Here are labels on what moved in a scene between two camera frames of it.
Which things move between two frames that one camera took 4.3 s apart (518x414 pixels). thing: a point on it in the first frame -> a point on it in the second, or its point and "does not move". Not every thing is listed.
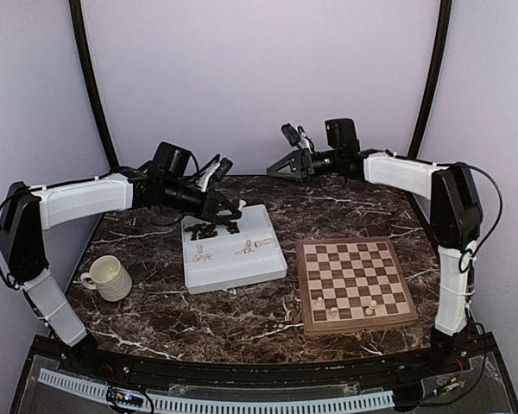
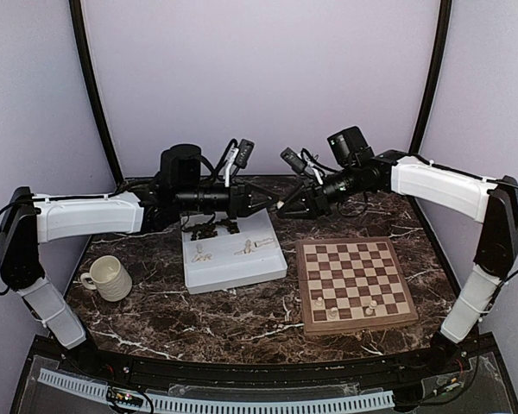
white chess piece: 369,310 does not move
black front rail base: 458,373 does not move
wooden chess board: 349,284 does not move
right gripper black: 295,160 -> 287,211
